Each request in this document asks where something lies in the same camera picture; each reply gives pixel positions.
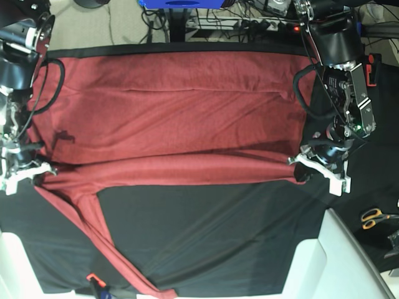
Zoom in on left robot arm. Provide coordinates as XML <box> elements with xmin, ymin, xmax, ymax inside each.
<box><xmin>287</xmin><ymin>1</ymin><xmax>376</xmax><ymax>196</ymax></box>

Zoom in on white table frame right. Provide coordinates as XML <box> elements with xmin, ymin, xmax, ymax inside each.
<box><xmin>281</xmin><ymin>209</ymin><xmax>395</xmax><ymax>298</ymax></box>

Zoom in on red and black clamp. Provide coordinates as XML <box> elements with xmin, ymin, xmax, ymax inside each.
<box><xmin>365</xmin><ymin>53</ymin><xmax>382</xmax><ymax>87</ymax></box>

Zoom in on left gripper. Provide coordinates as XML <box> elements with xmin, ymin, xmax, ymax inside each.
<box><xmin>287</xmin><ymin>62</ymin><xmax>376</xmax><ymax>196</ymax></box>

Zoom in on blue clamp at bottom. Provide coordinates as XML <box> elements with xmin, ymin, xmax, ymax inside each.
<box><xmin>86</xmin><ymin>273</ymin><xmax>117</xmax><ymax>299</ymax></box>

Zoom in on blue plastic box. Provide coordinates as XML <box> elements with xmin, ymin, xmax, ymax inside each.
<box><xmin>138</xmin><ymin>0</ymin><xmax>224</xmax><ymax>9</ymax></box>

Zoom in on white power strip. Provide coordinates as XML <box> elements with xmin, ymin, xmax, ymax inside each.
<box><xmin>186</xmin><ymin>16</ymin><xmax>299</xmax><ymax>32</ymax></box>

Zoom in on yellow-handled scissors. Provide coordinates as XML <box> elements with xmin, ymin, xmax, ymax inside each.
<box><xmin>360</xmin><ymin>208</ymin><xmax>398</xmax><ymax>230</ymax></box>

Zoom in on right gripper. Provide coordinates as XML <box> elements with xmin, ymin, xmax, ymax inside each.
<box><xmin>1</xmin><ymin>88</ymin><xmax>57</xmax><ymax>196</ymax></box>

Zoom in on red long-sleeve shirt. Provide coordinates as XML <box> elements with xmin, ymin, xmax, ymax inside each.
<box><xmin>29</xmin><ymin>52</ymin><xmax>307</xmax><ymax>298</ymax></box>

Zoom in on black table cloth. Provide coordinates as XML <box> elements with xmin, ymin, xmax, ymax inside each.
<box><xmin>1</xmin><ymin>47</ymin><xmax>398</xmax><ymax>297</ymax></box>

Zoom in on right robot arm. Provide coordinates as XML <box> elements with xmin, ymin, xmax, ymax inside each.
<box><xmin>1</xmin><ymin>1</ymin><xmax>56</xmax><ymax>196</ymax></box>

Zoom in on black stand post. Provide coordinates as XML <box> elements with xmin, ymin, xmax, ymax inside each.
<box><xmin>168</xmin><ymin>8</ymin><xmax>189</xmax><ymax>42</ymax></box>

